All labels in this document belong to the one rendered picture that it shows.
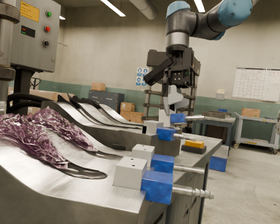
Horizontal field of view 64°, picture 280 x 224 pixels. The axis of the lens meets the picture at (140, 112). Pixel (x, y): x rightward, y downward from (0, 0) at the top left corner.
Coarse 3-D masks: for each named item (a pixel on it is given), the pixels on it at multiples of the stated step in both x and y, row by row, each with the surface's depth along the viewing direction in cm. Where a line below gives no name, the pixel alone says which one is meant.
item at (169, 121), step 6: (162, 114) 68; (174, 114) 67; (180, 114) 66; (162, 120) 68; (168, 120) 67; (174, 120) 67; (180, 120) 66; (186, 120) 69; (168, 126) 67; (174, 126) 71
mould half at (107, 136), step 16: (64, 112) 65; (96, 112) 76; (112, 112) 85; (80, 128) 62; (96, 128) 60; (112, 128) 59; (128, 128) 60; (176, 128) 74; (128, 144) 55; (144, 144) 53; (160, 144) 59; (176, 144) 72
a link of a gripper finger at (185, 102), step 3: (177, 90) 73; (180, 90) 72; (180, 93) 72; (183, 99) 72; (186, 99) 72; (180, 102) 72; (183, 102) 72; (186, 102) 72; (171, 105) 73; (174, 105) 72; (177, 105) 73; (180, 105) 72; (183, 105) 72; (186, 105) 72; (171, 108) 73; (174, 108) 72; (177, 108) 73; (174, 111) 72
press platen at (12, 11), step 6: (0, 6) 90; (6, 6) 90; (12, 6) 92; (0, 12) 90; (6, 12) 91; (12, 12) 92; (18, 12) 95; (0, 18) 92; (6, 18) 92; (12, 18) 93; (18, 18) 95
